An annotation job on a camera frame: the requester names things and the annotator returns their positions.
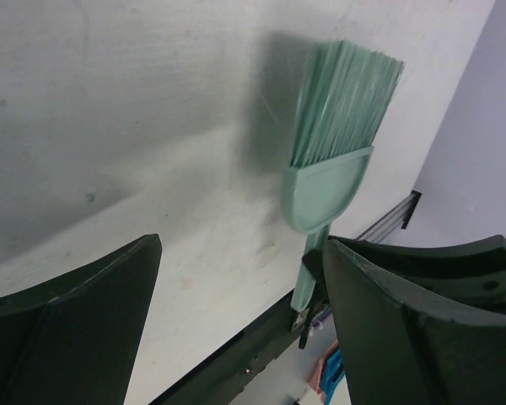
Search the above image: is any green hand brush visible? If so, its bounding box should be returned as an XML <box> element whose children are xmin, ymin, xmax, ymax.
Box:
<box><xmin>281</xmin><ymin>40</ymin><xmax>406</xmax><ymax>314</ymax></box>

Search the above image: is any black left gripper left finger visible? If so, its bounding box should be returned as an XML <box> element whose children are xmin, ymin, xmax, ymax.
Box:
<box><xmin>0</xmin><ymin>234</ymin><xmax>162</xmax><ymax>404</ymax></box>

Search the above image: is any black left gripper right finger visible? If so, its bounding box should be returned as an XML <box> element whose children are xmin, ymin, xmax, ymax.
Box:
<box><xmin>322</xmin><ymin>235</ymin><xmax>506</xmax><ymax>404</ymax></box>

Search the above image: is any aluminium table frame rail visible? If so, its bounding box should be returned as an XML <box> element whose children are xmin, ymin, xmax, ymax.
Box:
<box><xmin>356</xmin><ymin>190</ymin><xmax>422</xmax><ymax>243</ymax></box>

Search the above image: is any pink and blue box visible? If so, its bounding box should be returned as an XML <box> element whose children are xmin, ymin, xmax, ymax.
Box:
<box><xmin>309</xmin><ymin>341</ymin><xmax>345</xmax><ymax>405</ymax></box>

